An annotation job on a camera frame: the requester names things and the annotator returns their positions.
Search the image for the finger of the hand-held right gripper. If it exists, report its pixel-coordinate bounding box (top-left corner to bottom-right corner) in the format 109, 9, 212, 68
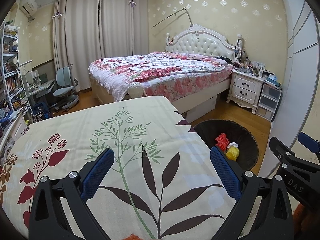
298, 132, 320, 155
269, 137, 320, 174

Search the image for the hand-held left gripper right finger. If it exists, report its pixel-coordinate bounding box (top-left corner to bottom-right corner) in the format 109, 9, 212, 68
210, 145, 294, 240

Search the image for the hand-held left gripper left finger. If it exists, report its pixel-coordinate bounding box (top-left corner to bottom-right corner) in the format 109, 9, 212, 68
29, 148, 115, 240

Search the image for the yellow foam net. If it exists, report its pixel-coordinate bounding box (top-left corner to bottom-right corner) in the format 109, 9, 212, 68
226, 144, 240, 161

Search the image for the red foam net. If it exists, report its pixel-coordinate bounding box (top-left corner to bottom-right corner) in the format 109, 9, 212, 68
215, 134, 230, 150

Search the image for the black lined waste bin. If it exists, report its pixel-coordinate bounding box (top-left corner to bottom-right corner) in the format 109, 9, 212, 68
194, 120, 259, 171

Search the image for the person's right forearm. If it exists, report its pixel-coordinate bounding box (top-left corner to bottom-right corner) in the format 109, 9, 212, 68
292, 204, 320, 240

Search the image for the cream floral tablecloth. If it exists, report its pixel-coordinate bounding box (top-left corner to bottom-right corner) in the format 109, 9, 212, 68
0, 95, 238, 240

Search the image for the clear plastic drawer unit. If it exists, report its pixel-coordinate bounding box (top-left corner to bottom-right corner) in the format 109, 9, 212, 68
257, 81, 282, 122

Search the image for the white sliding wardrobe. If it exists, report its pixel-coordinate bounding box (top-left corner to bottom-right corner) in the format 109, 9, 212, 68
257, 0, 317, 178

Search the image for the blue tissue box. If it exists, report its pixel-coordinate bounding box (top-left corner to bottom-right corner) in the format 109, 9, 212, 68
265, 75, 281, 85

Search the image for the white nightstand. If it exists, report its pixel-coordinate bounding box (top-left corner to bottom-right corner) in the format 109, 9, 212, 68
227, 69, 265, 114

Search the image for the grey-blue desk chair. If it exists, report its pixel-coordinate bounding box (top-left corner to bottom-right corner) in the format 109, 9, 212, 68
52, 65, 80, 112

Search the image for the white low cabinet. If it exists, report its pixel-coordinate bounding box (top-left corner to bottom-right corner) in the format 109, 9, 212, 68
0, 110, 28, 143

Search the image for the grey study desk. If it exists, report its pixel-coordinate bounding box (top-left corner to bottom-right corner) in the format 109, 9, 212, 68
27, 79, 55, 101

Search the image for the pink floral quilt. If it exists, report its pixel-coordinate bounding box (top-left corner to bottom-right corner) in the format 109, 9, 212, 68
89, 52, 233, 101

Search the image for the white bookshelf with books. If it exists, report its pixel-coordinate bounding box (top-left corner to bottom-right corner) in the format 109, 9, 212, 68
0, 22, 33, 120

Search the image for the beige curtain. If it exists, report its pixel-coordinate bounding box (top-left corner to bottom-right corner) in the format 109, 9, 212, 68
100, 0, 151, 58
53, 0, 101, 93

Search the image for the white bed with tufted headboard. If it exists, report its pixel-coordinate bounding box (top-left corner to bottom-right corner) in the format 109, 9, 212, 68
89, 24, 244, 123

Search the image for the thin metal rod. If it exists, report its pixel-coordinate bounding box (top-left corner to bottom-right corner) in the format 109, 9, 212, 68
152, 7, 194, 28

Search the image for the white air conditioner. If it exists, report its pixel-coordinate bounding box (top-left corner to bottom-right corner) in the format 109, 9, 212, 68
19, 0, 38, 15

